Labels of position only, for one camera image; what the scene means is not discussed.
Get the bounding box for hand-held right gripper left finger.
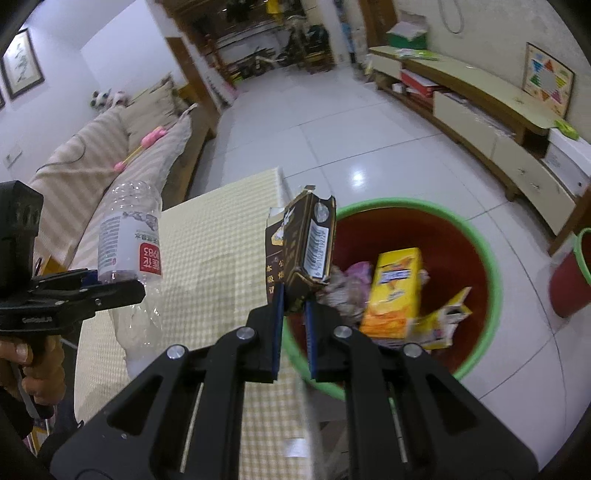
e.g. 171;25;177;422
50;284;287;480

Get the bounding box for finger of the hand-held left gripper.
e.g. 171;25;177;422
55;279;147;318
34;268;100;289

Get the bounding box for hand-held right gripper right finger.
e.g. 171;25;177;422
302;298;541;480

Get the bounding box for clear plastic bottle red label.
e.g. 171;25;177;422
98;180;164;374

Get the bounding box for dark brown box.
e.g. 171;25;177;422
264;185;337;317

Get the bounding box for yellow orange carton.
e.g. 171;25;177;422
359;248;424;341

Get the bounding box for torn yellow cardboard box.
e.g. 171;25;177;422
411;286;472;350

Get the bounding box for large red bin green rim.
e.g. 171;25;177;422
279;198;502;400

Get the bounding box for person's left hand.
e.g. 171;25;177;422
0;335;65;418

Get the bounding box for striped beige sofa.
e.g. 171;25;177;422
28;76;220;278

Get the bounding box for panda plush toy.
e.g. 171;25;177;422
90;89;130;112

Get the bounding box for framed picture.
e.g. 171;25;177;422
0;28;46;100

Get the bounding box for pink toy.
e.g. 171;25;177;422
115;127;168;172

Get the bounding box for beige cushion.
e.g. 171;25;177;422
131;76;185;121

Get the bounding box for foam mat panels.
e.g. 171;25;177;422
205;74;238;109

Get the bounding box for small red bin green rim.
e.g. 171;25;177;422
549;227;591;319

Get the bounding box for red white box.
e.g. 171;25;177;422
401;69;446;97

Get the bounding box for wooden television cabinet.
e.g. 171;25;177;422
369;45;578;236

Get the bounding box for green flat packet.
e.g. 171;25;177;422
397;47;444;63

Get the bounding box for green box with papers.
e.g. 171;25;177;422
385;19;430;51

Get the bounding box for small green toy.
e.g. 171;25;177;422
554;119;580;141

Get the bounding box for framed checkers board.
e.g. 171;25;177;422
523;42;575;120

